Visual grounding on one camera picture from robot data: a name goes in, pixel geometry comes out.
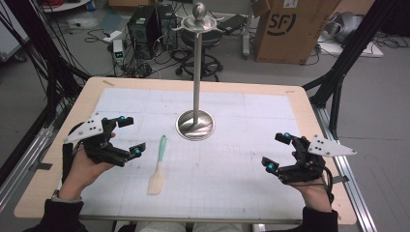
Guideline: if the crumpled silver bag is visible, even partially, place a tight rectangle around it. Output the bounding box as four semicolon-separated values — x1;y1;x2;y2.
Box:
323;11;366;44

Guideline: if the black computer tower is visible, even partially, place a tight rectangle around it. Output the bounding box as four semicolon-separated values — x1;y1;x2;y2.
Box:
156;3;179;51
127;5;162;61

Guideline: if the black flat device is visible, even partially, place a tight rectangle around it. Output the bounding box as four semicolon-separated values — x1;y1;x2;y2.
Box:
221;14;248;36

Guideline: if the white grid mat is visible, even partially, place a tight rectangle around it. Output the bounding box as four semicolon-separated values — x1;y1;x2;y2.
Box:
76;87;308;221

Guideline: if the cream spatula with teal handle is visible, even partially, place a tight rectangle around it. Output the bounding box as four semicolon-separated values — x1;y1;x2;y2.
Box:
146;134;168;196

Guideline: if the brown cardboard box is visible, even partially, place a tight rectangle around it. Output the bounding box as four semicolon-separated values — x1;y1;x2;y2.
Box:
252;0;343;66

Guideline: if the aluminium rail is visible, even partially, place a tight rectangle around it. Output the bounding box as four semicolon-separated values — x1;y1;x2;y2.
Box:
0;105;67;212
309;104;379;232

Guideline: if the white round table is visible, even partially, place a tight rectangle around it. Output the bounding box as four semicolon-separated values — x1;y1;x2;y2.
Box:
41;0;92;14

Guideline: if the black rolling stool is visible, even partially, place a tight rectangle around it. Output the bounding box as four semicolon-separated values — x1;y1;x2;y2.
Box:
174;29;224;82

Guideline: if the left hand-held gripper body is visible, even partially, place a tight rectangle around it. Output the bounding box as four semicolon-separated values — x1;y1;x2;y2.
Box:
63;111;132;168

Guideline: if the white power strip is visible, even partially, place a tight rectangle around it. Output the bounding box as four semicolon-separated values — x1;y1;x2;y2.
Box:
102;30;124;44

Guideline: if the person's left hand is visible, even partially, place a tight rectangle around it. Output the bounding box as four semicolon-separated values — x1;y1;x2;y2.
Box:
58;130;117;201

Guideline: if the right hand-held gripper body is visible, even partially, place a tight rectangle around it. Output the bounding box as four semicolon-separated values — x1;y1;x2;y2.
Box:
276;134;358;186

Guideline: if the white flat board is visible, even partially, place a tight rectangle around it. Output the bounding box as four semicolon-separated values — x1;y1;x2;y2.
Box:
316;31;385;59

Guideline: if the black metal frame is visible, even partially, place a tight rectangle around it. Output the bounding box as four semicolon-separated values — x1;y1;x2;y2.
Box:
0;0;92;112
302;0;401;140

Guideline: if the white stand post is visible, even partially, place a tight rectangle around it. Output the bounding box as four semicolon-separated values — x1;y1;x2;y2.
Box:
241;0;256;60

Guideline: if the black strap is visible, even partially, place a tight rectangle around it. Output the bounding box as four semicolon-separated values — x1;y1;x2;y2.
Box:
61;142;75;184

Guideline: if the tangle of black floor cables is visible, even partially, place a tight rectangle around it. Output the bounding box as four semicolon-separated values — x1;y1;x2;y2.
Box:
83;27;182;80

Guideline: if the silver metal utensil stand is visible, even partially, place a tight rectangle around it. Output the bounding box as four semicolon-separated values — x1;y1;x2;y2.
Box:
171;1;225;142

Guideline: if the white device with green light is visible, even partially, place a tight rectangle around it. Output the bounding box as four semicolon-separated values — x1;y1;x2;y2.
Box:
112;39;126;66

